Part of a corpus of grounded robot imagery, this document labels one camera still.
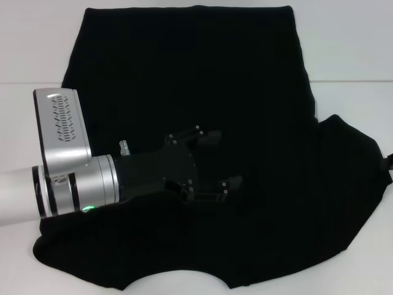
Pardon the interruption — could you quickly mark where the black shirt with FREE print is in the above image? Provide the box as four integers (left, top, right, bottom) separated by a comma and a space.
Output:
32, 4, 393, 291

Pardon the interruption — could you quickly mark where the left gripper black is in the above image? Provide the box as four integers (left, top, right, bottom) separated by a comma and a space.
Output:
113, 124, 246, 203

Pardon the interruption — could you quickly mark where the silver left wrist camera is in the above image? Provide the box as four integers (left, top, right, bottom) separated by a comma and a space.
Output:
33, 88, 93, 168

